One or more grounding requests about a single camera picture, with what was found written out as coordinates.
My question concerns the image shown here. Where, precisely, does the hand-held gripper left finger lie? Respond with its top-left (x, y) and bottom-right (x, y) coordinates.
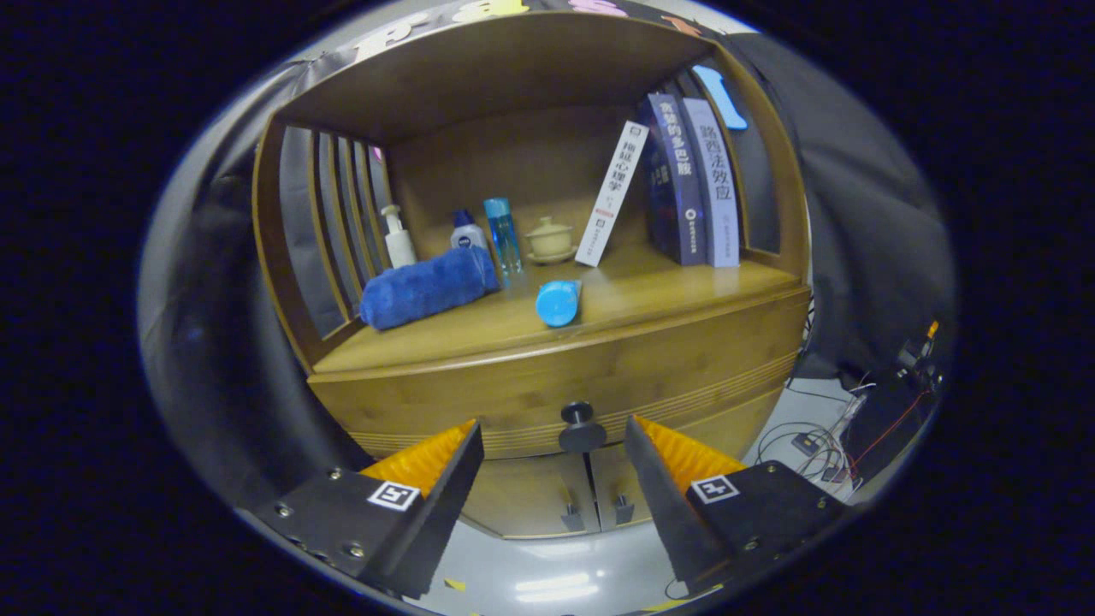
top-left (246, 419), bottom-right (485, 600)

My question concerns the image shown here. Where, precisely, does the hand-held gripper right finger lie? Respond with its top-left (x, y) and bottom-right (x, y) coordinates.
top-left (624, 415), bottom-right (853, 596)

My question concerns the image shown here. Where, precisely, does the light blue tube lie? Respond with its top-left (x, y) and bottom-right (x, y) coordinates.
top-left (536, 279), bottom-right (583, 328)

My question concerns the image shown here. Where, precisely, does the wooden cabinet door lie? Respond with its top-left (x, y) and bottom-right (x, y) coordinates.
top-left (458, 453), bottom-right (600, 540)
top-left (586, 442), bottom-right (664, 536)

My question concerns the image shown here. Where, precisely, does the wooden countertop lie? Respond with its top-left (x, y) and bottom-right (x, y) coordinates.
top-left (312, 244), bottom-right (809, 375)

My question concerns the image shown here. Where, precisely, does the wooden cabinet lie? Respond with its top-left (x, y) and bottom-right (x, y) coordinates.
top-left (252, 10), bottom-right (812, 540)

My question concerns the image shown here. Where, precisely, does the rolled blue towel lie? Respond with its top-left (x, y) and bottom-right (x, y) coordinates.
top-left (359, 246), bottom-right (500, 331)

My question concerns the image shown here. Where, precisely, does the white pump bottle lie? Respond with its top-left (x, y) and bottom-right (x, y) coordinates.
top-left (381, 204), bottom-right (417, 270)

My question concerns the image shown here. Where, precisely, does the white bottle with blue cap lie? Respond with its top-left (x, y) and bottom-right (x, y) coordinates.
top-left (450, 210), bottom-right (488, 253)

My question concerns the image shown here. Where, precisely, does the clear blue bottle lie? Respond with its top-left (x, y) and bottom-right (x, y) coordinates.
top-left (483, 198), bottom-right (524, 275)

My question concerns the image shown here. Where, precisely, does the cream lidded tea cup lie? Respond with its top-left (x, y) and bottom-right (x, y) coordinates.
top-left (524, 216), bottom-right (579, 265)

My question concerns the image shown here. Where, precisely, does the black and orange equipment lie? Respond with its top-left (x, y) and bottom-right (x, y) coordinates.
top-left (894, 321), bottom-right (946, 390)

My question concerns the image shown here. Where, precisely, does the light purple book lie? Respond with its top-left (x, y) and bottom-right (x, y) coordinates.
top-left (682, 97), bottom-right (741, 269)

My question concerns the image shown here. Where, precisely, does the white book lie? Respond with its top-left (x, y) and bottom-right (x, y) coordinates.
top-left (574, 121), bottom-right (650, 268)

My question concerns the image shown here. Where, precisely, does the dark blue book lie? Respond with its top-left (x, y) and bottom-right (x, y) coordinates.
top-left (637, 92), bottom-right (708, 266)

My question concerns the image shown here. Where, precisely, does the white cable bundle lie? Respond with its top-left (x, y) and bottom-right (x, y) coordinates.
top-left (757, 381), bottom-right (867, 484)

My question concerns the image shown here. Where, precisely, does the red cable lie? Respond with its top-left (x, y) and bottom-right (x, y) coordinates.
top-left (847, 389), bottom-right (933, 473)

